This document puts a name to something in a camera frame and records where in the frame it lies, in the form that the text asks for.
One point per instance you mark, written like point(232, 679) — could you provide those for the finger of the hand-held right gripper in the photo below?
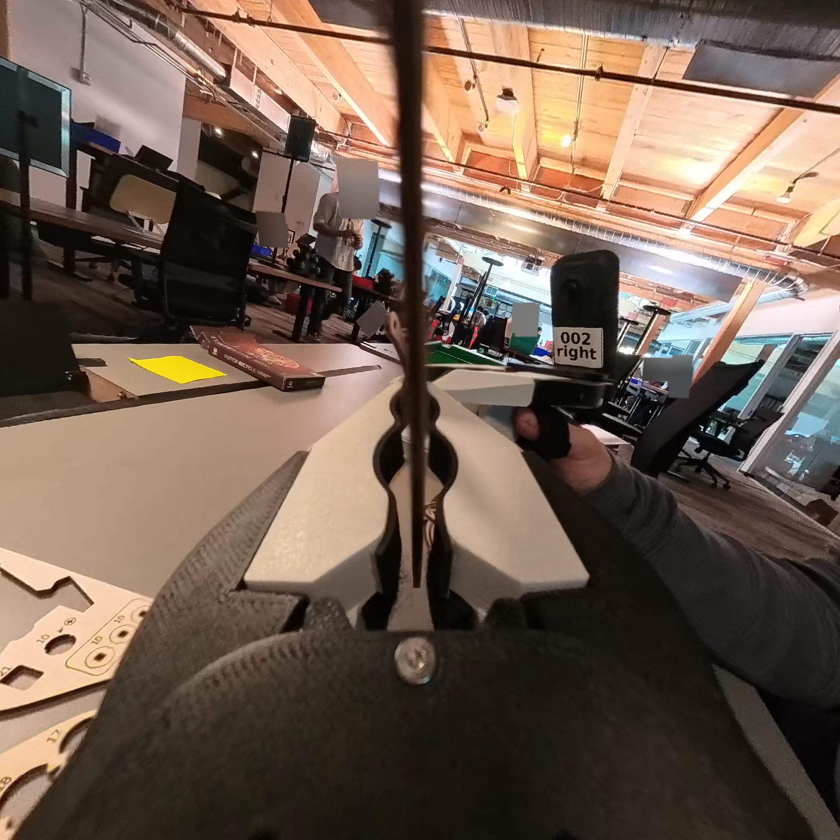
point(505, 397)
point(492, 377)

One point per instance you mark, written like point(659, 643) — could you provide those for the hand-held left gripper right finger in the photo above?
point(512, 518)

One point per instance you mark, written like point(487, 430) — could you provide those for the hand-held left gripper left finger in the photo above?
point(321, 518)

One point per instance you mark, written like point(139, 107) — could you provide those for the thin plywood parts sheet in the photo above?
point(410, 197)

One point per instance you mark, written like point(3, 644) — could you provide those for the person's right forearm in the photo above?
point(709, 577)

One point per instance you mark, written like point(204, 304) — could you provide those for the wooden bicycle model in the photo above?
point(433, 518)

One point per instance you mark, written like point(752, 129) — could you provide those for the numbered plywood parts sheet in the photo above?
point(39, 692)

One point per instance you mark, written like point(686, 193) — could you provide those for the person's right hand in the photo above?
point(587, 459)

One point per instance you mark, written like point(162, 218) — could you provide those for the green plastic bin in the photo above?
point(472, 358)

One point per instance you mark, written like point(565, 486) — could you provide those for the brown product box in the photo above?
point(262, 361)

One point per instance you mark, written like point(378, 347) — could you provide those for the flat yellow paper note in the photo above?
point(174, 369)

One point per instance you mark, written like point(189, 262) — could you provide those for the brown cardboard piece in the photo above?
point(105, 387)

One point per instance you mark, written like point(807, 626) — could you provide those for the black mesh office chair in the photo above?
point(210, 256)

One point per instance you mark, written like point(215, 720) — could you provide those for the black speaker on stand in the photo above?
point(300, 138)

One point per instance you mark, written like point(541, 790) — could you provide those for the black equipment box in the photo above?
point(33, 354)

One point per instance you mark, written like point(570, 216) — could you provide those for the framed panel on stand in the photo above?
point(33, 111)

